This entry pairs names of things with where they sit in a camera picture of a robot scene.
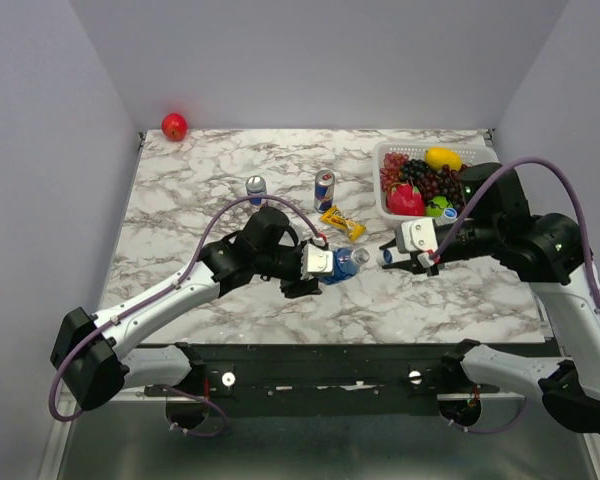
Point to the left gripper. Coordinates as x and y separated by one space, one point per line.
293 288

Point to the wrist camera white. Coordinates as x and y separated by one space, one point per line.
316 262
415 236

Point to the red grape bunch left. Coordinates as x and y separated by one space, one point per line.
392 171

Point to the left blue energy drink can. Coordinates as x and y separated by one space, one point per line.
255 189

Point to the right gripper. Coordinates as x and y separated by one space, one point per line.
413 266

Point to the white plastic basket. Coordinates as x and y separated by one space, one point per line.
470 154

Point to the black grape bunch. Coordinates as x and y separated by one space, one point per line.
418 173

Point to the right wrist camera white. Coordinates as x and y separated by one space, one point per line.
415 236

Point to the green toy fruit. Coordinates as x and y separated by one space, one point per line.
435 206

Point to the red dragon fruit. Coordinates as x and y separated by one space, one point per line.
405 200

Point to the blue energy drink can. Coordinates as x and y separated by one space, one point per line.
255 189
324 185

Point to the blue bottle cap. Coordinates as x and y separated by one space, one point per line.
449 214
384 258

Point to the yellow snack packet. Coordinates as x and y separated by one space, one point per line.
335 217

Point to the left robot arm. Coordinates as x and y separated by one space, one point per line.
97 355

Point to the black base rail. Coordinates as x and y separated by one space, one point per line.
321 380

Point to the clear plastic bottle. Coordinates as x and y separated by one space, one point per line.
442 221

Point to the blue label plastic bottle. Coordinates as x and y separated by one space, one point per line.
346 264

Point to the red apple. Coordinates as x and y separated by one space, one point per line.
174 127

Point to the dark red grape bunch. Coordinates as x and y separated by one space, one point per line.
445 183

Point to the yellow mango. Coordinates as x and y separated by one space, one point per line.
437 157

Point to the right blue energy drink can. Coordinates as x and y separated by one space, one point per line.
324 185

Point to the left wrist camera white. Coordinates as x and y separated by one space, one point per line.
316 262

